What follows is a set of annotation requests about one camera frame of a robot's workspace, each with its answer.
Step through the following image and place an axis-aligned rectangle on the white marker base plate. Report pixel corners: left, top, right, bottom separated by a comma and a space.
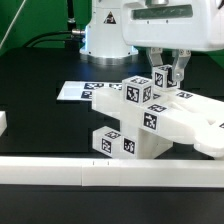
57, 81, 122, 101

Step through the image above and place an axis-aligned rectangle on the thin white cable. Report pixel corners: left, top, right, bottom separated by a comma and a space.
0, 0, 28, 51

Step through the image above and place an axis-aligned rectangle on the white chair back frame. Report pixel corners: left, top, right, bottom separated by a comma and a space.
92, 87, 224, 160

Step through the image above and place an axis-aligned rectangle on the white tagged cube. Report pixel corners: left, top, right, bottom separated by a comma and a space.
152, 64, 180, 91
122, 76, 153, 105

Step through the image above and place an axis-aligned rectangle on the black cable with connector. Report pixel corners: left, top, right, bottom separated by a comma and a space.
23, 28, 87, 48

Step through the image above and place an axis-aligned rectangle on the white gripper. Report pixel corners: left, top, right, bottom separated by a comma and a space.
121, 0, 224, 82

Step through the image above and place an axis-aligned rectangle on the white U-shaped obstacle wall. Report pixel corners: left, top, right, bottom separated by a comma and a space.
0, 111, 224, 187

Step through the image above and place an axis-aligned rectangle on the black vertical pole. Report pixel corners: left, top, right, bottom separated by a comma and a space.
66, 0, 76, 30

